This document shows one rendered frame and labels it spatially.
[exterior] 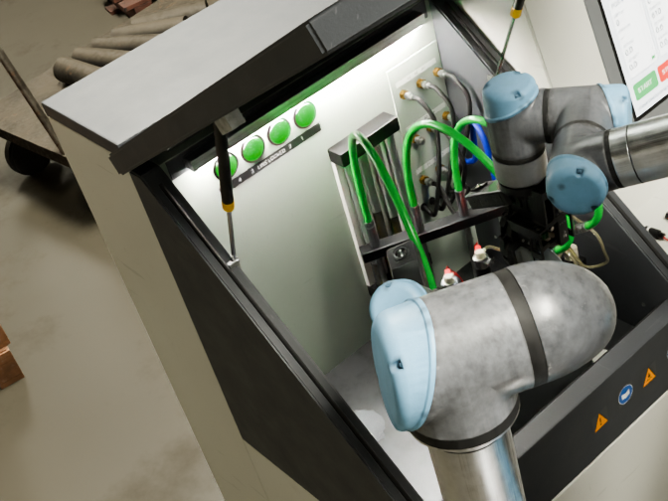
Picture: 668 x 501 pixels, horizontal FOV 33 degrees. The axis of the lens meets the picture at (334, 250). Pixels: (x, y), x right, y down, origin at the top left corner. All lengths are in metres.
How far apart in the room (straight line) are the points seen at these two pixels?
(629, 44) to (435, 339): 1.28
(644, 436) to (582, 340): 1.13
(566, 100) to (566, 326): 0.54
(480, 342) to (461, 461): 0.15
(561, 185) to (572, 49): 0.74
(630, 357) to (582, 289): 0.95
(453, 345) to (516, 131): 0.57
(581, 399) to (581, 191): 0.63
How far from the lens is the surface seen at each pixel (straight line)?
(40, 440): 3.73
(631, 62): 2.21
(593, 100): 1.50
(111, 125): 1.91
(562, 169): 1.38
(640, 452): 2.18
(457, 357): 1.01
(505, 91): 1.51
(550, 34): 2.06
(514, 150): 1.54
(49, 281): 4.39
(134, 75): 2.05
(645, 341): 2.03
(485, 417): 1.06
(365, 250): 2.10
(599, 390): 1.97
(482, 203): 1.68
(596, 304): 1.07
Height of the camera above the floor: 2.35
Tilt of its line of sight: 36 degrees down
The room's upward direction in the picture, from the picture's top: 17 degrees counter-clockwise
